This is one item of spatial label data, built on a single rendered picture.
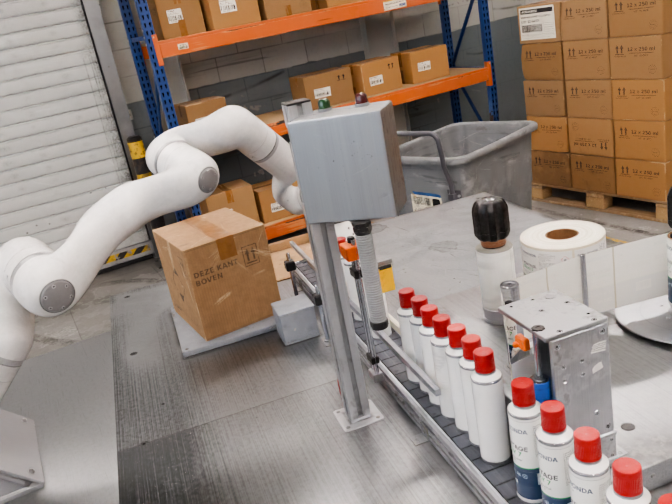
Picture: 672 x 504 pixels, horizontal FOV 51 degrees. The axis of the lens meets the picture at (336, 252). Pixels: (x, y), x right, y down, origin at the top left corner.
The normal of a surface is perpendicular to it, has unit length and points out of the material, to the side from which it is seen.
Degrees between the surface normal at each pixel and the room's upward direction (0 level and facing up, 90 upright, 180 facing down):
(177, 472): 0
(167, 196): 112
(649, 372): 0
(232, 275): 90
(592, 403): 90
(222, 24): 91
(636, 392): 0
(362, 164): 90
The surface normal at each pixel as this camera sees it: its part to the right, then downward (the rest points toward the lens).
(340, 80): 0.42, 0.22
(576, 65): -0.84, 0.32
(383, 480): -0.18, -0.93
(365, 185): -0.28, 0.37
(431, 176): -0.67, 0.41
